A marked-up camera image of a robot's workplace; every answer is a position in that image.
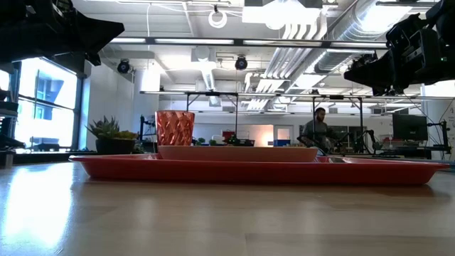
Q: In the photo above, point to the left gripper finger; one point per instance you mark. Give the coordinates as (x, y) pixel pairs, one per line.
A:
(99, 32)

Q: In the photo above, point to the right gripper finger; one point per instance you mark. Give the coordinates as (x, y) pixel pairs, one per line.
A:
(373, 73)

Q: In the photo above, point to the orange faceted plastic cup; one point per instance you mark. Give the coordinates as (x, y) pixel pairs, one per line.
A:
(175, 128)

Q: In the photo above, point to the peach round plate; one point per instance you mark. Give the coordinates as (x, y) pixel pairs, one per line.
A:
(238, 154)

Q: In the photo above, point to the red plastic tray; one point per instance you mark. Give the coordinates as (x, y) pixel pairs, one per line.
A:
(249, 172)

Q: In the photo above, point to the black round ceiling fixture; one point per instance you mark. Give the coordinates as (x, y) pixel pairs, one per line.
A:
(241, 63)
(123, 66)

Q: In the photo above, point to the black background monitor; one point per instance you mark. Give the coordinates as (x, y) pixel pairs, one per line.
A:
(409, 127)

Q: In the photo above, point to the person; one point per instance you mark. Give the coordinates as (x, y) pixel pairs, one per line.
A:
(318, 131)

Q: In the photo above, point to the small potted succulent plant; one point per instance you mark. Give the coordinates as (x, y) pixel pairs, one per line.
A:
(112, 142)

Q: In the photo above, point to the black background workstation frame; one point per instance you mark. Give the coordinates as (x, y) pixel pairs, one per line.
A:
(213, 94)
(337, 97)

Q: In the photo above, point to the silver air duct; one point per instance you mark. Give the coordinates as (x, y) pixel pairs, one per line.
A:
(341, 39)

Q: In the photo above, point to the black aluminium table frame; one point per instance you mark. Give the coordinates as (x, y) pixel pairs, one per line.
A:
(42, 158)

